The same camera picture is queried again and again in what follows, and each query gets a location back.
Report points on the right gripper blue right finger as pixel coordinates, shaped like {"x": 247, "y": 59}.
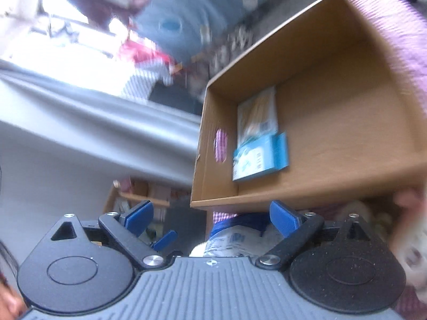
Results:
{"x": 297, "y": 229}

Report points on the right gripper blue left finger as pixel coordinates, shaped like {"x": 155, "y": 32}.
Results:
{"x": 123, "y": 232}

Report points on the white blue plastic pack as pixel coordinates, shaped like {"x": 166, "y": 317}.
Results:
{"x": 245, "y": 235}

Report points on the blue tissue pack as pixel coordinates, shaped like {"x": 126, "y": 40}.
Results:
{"x": 263, "y": 156}

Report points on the brown cardboard box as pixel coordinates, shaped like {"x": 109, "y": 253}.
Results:
{"x": 353, "y": 126}

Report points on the flat packet in box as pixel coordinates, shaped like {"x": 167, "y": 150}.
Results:
{"x": 257, "y": 116}

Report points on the person face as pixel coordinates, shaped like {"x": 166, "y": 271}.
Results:
{"x": 12, "y": 303}

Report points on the blue patterned hanging sheet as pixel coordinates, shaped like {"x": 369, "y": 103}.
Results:
{"x": 174, "y": 25}

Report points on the pink checkered cloth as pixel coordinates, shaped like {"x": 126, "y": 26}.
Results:
{"x": 404, "y": 29}

